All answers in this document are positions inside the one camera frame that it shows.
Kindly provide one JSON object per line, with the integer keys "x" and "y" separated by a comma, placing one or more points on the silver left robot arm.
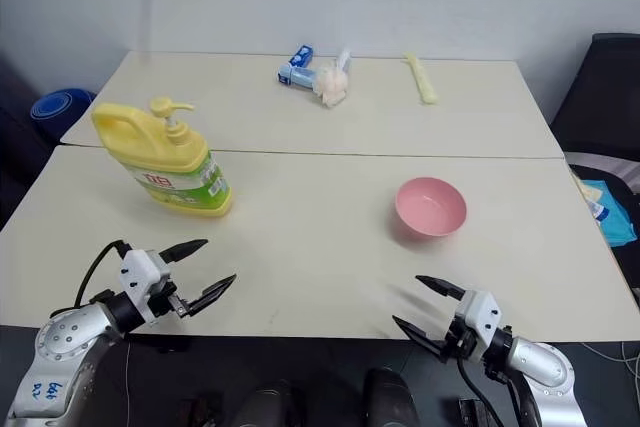
{"x": 65, "y": 347}

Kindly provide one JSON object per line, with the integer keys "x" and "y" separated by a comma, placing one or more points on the blue cloth bag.
{"x": 605, "y": 212}

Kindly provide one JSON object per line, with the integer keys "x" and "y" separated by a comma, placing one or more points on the blue white toothpaste box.
{"x": 298, "y": 69}

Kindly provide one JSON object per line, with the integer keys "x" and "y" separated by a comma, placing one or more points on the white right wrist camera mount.
{"x": 479, "y": 314}

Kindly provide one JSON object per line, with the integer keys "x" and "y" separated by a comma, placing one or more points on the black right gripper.
{"x": 456, "y": 339}

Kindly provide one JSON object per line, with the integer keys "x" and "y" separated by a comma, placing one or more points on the blue round stool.
{"x": 59, "y": 109}

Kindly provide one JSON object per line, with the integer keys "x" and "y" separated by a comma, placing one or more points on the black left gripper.
{"x": 167, "y": 299}

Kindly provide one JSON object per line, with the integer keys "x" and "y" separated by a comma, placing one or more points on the yellow detergent pump bottle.
{"x": 170, "y": 157}

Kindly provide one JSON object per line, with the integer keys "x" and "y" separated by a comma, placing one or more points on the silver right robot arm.
{"x": 535, "y": 372}

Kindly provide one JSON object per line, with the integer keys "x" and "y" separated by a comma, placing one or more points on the pink bowl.
{"x": 430, "y": 207}

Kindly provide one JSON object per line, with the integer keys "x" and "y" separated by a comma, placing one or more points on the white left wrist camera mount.
{"x": 139, "y": 274}

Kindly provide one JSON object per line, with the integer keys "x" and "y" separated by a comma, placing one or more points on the black chair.
{"x": 597, "y": 97}

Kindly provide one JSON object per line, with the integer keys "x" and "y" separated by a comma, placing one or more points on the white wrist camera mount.
{"x": 139, "y": 274}
{"x": 479, "y": 314}

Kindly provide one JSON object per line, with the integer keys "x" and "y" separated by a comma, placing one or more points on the dark rounded shape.
{"x": 390, "y": 397}

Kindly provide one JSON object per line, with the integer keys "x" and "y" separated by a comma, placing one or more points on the pale yellow comb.
{"x": 423, "y": 81}

